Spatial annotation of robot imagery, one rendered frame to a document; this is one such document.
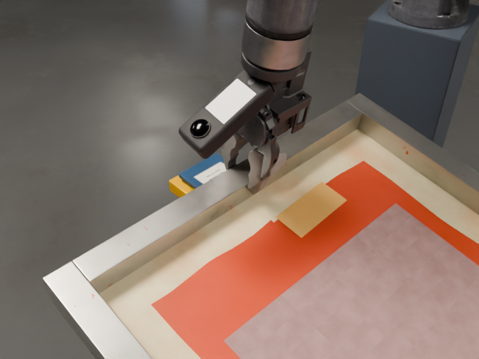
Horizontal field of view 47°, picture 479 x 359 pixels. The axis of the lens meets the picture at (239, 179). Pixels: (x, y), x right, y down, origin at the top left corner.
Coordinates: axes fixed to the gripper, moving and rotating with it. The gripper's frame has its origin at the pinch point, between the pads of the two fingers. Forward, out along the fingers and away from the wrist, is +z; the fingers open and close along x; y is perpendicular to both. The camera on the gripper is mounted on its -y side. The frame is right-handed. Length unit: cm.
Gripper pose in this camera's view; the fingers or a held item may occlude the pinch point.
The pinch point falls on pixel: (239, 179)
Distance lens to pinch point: 77.4
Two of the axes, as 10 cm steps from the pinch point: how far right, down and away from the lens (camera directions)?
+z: -1.1, 6.8, 7.3
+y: 7.3, -4.4, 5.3
